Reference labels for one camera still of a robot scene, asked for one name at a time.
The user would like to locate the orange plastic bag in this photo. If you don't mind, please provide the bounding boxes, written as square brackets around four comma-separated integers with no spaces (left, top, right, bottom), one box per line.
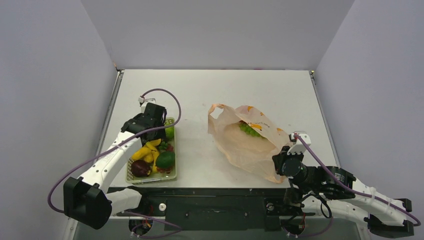
[208,104,292,184]

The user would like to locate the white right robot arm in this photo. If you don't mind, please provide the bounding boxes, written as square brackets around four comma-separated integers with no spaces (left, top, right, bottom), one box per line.
[272,146,415,239]

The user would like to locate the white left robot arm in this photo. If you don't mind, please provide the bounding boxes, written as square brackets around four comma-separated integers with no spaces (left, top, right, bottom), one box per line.
[63,102,167,230]

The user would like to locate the green fake lime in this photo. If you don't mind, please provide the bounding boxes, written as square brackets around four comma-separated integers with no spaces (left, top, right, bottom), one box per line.
[165,126,175,140]

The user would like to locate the small green fake grapes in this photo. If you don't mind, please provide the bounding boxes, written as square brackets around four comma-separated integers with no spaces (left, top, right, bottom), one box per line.
[157,141,169,151]

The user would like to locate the yellow fake bananas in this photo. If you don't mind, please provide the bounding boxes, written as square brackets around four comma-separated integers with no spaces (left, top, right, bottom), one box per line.
[130,142,160,175]

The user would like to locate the dark red fake fruit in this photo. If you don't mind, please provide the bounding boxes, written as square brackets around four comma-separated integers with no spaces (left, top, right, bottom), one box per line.
[130,160,152,178]

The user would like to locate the green plastic basket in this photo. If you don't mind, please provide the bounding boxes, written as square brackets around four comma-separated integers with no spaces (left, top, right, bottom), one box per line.
[125,135,177,185]

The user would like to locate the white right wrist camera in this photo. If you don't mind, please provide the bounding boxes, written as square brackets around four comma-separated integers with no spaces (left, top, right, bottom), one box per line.
[287,131,312,155]

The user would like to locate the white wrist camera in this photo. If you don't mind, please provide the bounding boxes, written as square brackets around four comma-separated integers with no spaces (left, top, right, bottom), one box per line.
[287,131,312,155]
[138,96,156,113]

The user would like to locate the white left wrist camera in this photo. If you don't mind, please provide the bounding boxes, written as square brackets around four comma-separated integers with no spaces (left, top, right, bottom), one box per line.
[138,96,156,113]

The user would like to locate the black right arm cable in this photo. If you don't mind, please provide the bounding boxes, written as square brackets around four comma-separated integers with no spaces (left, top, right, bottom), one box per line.
[284,187,333,226]

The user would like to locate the aluminium table frame rail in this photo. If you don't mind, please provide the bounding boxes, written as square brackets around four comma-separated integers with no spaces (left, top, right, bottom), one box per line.
[95,69,125,156]

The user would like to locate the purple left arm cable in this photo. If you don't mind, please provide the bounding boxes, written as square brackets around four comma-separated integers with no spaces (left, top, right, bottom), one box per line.
[46,88,184,239]

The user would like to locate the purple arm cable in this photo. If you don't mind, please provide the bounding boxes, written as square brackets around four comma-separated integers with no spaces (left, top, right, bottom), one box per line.
[293,133,422,239]
[46,88,184,239]

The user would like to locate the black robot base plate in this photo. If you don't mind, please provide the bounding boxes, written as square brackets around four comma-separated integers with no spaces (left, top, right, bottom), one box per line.
[118,186,311,231]

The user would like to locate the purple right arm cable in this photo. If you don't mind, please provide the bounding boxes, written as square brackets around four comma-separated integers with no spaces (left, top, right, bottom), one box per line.
[293,133,422,239]

